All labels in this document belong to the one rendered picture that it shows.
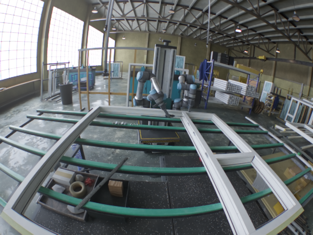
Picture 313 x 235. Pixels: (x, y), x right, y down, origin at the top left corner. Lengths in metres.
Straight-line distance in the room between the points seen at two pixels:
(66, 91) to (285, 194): 5.54
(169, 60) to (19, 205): 2.30
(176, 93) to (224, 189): 4.70
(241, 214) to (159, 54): 2.04
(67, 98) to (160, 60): 3.98
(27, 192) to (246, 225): 1.00
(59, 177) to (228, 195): 1.12
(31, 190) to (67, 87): 4.62
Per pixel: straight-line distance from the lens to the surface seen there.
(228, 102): 5.53
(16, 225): 0.70
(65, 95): 5.24
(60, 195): 0.75
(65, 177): 1.11
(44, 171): 0.87
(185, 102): 2.06
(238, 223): 0.68
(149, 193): 1.01
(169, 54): 2.16
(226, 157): 0.93
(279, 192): 1.00
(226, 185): 0.73
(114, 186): 0.89
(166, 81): 2.16
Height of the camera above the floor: 1.42
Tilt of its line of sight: 22 degrees down
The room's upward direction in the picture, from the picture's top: 6 degrees clockwise
